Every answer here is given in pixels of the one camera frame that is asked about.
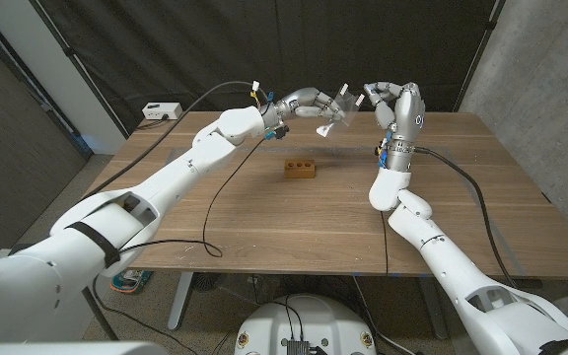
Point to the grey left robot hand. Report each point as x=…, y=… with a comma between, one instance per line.
x=308, y=101

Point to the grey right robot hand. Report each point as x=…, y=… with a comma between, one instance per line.
x=407, y=113

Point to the peeled clear film layer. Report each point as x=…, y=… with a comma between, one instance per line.
x=324, y=130

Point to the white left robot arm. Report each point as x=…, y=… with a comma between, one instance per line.
x=165, y=182

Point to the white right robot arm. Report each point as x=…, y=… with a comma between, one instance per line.
x=437, y=246

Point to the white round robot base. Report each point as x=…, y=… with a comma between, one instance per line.
x=313, y=320

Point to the wooden block with three holes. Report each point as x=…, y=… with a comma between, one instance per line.
x=300, y=170

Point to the black backdrop stand pole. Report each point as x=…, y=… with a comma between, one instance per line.
x=490, y=24
x=69, y=50

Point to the white power outlet box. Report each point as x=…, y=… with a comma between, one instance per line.
x=162, y=111

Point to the grey table leg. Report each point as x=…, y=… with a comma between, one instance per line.
x=433, y=308

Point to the dark round ribbed object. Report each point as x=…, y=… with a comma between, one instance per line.
x=207, y=281

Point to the white table leg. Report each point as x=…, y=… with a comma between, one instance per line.
x=180, y=301

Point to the orange and teal floor item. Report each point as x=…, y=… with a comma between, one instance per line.
x=131, y=281

